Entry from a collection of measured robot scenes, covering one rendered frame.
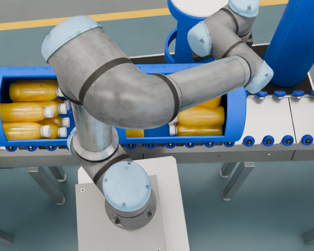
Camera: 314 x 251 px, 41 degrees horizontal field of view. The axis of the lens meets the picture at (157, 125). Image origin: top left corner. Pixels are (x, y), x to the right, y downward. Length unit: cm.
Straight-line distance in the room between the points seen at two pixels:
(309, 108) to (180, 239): 81
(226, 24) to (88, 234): 69
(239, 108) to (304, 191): 136
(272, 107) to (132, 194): 89
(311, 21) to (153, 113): 163
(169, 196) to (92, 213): 25
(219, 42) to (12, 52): 224
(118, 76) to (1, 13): 267
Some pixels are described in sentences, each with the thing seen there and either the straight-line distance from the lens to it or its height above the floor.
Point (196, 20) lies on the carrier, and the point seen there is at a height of 101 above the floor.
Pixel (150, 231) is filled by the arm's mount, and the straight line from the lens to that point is 125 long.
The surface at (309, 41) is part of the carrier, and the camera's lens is 237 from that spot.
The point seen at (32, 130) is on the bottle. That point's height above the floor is 113.
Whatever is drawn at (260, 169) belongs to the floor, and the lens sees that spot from 266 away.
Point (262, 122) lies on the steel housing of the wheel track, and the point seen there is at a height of 93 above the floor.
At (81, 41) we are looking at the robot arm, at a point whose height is 186.
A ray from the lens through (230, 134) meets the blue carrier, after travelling 146.
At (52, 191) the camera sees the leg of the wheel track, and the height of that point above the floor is 29.
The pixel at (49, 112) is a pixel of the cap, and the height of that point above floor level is 113.
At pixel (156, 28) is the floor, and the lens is 307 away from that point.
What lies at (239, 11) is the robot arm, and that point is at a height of 165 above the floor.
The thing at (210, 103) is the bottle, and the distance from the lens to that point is 146.
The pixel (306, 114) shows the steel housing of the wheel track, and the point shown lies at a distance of 180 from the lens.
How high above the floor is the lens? 245
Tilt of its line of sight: 66 degrees down
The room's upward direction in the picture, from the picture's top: 2 degrees clockwise
